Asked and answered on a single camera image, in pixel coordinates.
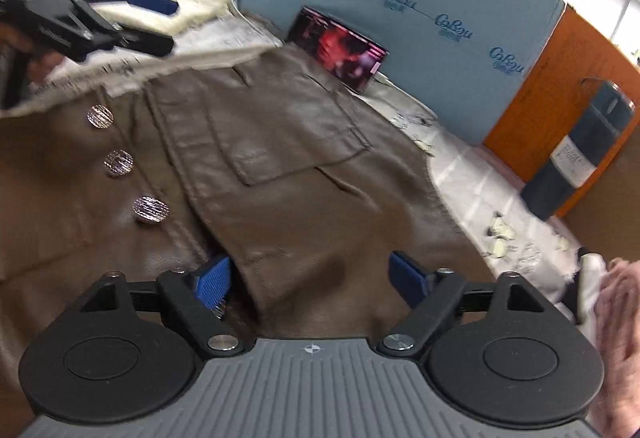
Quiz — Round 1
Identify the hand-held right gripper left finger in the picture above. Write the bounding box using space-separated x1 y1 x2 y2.
75 255 246 361

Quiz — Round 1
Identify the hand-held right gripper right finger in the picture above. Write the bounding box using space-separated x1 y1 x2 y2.
377 251 566 361

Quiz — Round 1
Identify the brown leather jacket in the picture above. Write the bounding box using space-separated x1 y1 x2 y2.
0 0 506 438

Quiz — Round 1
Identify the printed cartoon blanket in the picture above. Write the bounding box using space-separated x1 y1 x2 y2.
45 8 586 303

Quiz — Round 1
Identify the white garment with black trim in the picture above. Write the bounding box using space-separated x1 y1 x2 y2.
560 248 610 326

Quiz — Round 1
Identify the dark blue vacuum bottle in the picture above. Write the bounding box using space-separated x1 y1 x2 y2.
520 78 637 222

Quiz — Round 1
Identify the large brown cardboard box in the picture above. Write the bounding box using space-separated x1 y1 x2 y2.
562 118 640 263

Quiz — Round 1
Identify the pink knit sweater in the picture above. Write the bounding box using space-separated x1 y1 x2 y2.
585 258 640 438

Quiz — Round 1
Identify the orange box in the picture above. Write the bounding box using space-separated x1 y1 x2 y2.
482 4 640 219

